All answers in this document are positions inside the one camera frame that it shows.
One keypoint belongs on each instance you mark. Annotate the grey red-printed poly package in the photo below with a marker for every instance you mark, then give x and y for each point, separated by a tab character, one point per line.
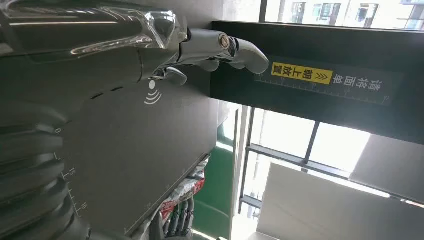
185	190

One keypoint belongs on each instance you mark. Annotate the black inbound scanner machine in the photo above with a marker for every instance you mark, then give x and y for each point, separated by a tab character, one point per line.
132	149

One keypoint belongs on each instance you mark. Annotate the white wall panel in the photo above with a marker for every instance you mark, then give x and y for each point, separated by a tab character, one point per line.
394	165
331	208

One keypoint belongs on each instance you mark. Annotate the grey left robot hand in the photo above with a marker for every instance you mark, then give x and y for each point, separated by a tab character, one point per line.
82	59

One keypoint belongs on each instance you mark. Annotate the dark window frame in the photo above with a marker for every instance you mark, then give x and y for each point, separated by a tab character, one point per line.
281	156

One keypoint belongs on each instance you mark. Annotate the green conveyor belt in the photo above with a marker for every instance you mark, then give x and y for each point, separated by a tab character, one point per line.
215	198

